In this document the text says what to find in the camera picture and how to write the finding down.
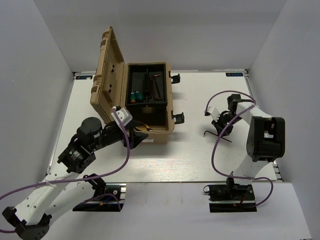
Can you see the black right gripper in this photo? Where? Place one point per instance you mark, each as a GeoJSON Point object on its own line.
{"type": "Point", "coordinates": [218, 124]}

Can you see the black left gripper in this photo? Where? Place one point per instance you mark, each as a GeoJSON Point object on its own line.
{"type": "Point", "coordinates": [135, 137]}

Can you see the yellow needle-nose pliers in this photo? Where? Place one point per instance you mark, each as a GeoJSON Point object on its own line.
{"type": "Point", "coordinates": [143, 127]}

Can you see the brown hex key horizontal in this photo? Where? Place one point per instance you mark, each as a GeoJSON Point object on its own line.
{"type": "Point", "coordinates": [215, 134]}

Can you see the green screwdriver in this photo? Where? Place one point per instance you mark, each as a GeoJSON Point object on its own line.
{"type": "Point", "coordinates": [139, 96]}
{"type": "Point", "coordinates": [133, 97]}

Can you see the tan plastic toolbox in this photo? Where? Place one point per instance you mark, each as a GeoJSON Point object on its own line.
{"type": "Point", "coordinates": [110, 87]}

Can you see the black toolbox tray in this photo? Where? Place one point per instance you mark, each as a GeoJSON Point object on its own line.
{"type": "Point", "coordinates": [151, 80]}

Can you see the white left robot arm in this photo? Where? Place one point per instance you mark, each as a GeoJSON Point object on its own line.
{"type": "Point", "coordinates": [62, 189]}

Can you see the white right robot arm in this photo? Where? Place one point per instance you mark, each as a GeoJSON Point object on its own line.
{"type": "Point", "coordinates": [265, 141]}

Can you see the blue label right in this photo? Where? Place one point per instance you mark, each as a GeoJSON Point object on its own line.
{"type": "Point", "coordinates": [234, 74]}

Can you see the blue label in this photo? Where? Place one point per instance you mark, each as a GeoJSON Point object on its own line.
{"type": "Point", "coordinates": [83, 77]}
{"type": "Point", "coordinates": [234, 74]}

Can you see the black toolbox latch front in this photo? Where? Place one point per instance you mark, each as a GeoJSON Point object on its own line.
{"type": "Point", "coordinates": [178, 118]}

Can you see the black toolbox latch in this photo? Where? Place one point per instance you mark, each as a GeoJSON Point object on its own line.
{"type": "Point", "coordinates": [175, 79]}
{"type": "Point", "coordinates": [178, 118]}

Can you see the black toolbox latch rear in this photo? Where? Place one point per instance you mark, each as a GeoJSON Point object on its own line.
{"type": "Point", "coordinates": [175, 79]}

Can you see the blue label left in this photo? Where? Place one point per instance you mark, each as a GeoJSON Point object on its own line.
{"type": "Point", "coordinates": [83, 77]}

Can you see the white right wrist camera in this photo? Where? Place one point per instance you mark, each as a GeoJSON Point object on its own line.
{"type": "Point", "coordinates": [212, 111]}

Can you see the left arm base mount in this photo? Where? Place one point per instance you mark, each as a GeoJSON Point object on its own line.
{"type": "Point", "coordinates": [107, 197]}

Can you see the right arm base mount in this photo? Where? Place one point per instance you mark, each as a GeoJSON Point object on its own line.
{"type": "Point", "coordinates": [230, 197]}

